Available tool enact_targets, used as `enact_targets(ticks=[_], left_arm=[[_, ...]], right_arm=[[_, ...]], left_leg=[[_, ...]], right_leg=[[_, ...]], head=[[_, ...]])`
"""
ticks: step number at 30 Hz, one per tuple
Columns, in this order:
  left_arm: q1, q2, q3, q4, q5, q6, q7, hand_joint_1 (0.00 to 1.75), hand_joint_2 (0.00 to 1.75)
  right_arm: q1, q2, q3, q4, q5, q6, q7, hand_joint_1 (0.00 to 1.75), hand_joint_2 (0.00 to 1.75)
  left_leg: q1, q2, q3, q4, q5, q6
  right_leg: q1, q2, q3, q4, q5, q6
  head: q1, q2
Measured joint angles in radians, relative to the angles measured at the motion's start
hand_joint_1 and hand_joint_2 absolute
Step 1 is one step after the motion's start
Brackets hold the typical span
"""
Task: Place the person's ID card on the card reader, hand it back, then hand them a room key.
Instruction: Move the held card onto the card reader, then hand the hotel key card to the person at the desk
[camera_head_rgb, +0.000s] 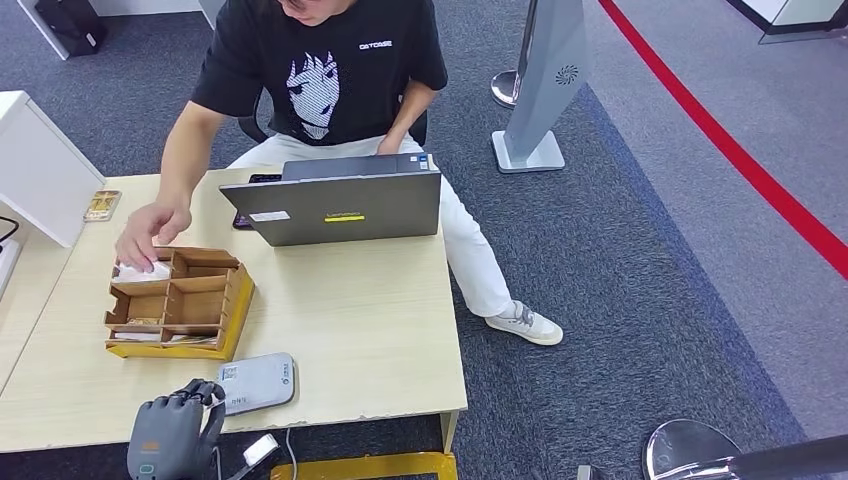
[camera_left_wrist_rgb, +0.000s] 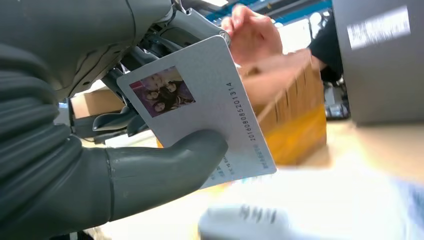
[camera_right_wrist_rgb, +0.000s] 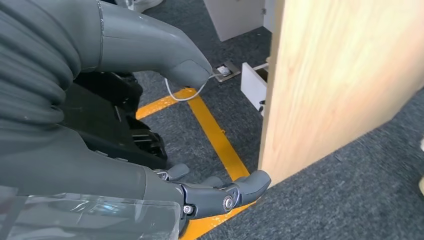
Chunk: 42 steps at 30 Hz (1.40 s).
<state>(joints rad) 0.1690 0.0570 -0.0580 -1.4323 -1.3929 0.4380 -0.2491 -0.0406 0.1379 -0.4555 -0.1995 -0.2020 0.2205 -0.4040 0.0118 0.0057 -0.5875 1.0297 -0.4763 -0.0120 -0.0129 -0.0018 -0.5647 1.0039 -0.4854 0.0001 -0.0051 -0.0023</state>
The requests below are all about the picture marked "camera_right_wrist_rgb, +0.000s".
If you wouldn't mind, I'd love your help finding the white cabinet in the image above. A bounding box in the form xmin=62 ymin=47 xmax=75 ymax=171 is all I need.
xmin=203 ymin=0 xmax=276 ymax=42

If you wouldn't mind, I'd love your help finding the yellow floor tape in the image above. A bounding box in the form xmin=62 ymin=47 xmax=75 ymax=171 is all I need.
xmin=135 ymin=87 xmax=257 ymax=240

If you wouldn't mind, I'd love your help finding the pale wooden desk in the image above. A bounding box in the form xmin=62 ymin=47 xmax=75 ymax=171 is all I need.
xmin=258 ymin=0 xmax=424 ymax=187

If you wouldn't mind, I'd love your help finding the clear plastic guard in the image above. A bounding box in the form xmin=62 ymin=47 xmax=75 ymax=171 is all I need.
xmin=0 ymin=185 xmax=182 ymax=240

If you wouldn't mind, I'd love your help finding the white drawer unit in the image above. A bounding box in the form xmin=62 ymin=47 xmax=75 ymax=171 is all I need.
xmin=240 ymin=62 xmax=270 ymax=117

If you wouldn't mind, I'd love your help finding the metal floor socket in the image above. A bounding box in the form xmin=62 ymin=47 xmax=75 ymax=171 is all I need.
xmin=213 ymin=60 xmax=242 ymax=83

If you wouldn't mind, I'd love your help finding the white reader cable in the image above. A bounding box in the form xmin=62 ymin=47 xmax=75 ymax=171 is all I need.
xmin=164 ymin=72 xmax=223 ymax=102

